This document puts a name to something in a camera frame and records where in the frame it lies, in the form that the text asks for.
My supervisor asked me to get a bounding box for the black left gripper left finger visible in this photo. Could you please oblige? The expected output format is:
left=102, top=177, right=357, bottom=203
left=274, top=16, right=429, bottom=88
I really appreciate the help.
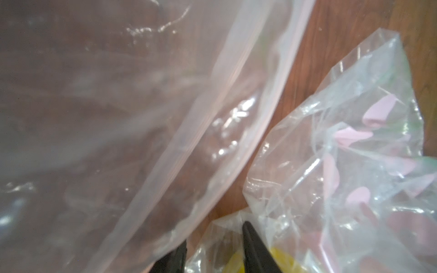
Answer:
left=149, top=241, right=187, bottom=273

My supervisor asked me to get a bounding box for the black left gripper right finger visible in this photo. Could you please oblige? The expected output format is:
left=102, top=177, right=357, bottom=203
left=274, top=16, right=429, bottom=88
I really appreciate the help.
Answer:
left=242, top=221, right=282, bottom=273

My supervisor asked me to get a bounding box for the clear zip bag with pears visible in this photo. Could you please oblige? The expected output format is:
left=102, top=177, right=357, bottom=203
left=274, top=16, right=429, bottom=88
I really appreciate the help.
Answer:
left=185, top=29, right=437, bottom=273

